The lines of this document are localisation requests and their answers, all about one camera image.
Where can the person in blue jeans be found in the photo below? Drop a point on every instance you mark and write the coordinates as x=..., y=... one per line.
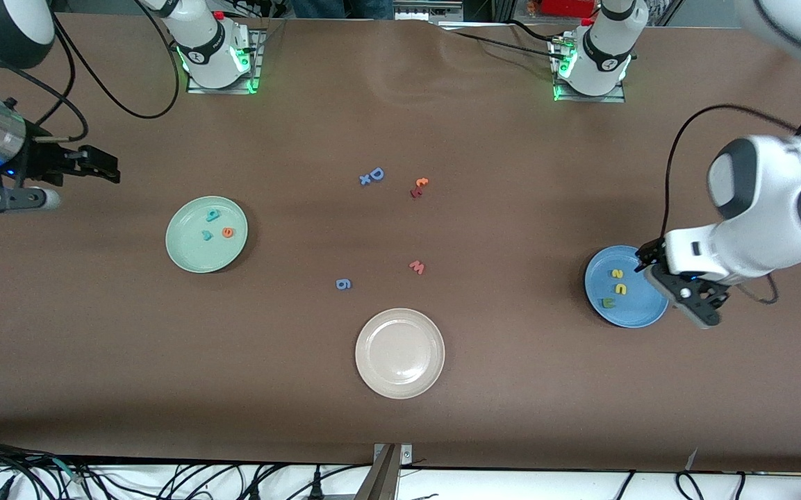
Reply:
x=337, y=7

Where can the beige plate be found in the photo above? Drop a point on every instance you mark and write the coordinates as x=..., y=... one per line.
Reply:
x=400, y=354

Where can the blue foam letter D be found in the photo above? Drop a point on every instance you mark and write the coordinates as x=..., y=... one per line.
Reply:
x=372, y=171

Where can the teal foam letter d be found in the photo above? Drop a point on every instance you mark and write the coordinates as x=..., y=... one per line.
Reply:
x=212, y=216

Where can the white paper scrap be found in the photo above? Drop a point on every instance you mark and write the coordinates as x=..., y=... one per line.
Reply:
x=692, y=458

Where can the pink foam letter w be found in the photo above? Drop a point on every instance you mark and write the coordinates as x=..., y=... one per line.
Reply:
x=417, y=267

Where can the blue plate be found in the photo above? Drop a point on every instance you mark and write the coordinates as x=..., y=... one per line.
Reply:
x=633, y=309

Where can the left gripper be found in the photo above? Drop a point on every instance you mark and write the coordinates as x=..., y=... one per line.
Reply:
x=651, y=251

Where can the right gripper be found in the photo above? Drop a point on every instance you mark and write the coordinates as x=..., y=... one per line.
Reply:
x=44, y=161

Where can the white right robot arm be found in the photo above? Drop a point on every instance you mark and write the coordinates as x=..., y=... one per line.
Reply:
x=4, y=28

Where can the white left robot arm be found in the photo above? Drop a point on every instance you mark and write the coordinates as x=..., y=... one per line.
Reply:
x=768, y=201

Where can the black power plug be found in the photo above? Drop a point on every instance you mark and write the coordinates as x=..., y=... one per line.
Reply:
x=316, y=488

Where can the small metal bracket plate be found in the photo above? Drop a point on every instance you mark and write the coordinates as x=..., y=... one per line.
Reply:
x=406, y=455

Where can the pale green plate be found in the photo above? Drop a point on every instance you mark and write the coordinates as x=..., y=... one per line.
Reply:
x=192, y=253

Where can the red box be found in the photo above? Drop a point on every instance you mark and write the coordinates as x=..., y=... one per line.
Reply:
x=567, y=7

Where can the grey metal post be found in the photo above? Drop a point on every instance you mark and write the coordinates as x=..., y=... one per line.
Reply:
x=379, y=479

